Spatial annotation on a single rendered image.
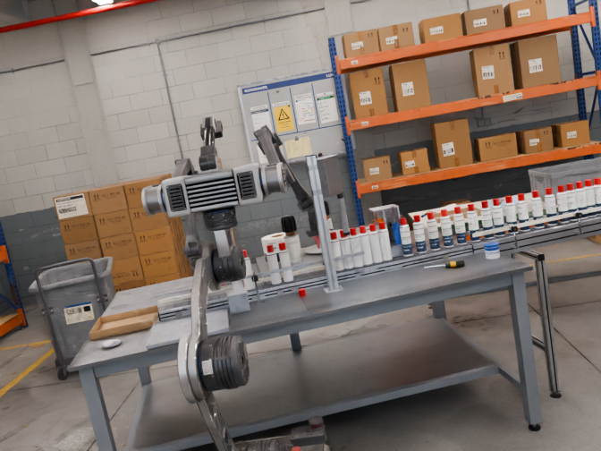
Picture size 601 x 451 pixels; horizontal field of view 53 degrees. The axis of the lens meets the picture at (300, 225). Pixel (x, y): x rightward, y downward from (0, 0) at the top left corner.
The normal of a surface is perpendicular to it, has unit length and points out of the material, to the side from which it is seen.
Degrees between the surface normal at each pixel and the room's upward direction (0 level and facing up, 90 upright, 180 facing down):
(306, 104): 88
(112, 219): 89
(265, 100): 90
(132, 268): 90
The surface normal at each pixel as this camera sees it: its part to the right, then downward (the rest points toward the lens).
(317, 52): -0.05, 0.17
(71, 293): 0.28, 0.17
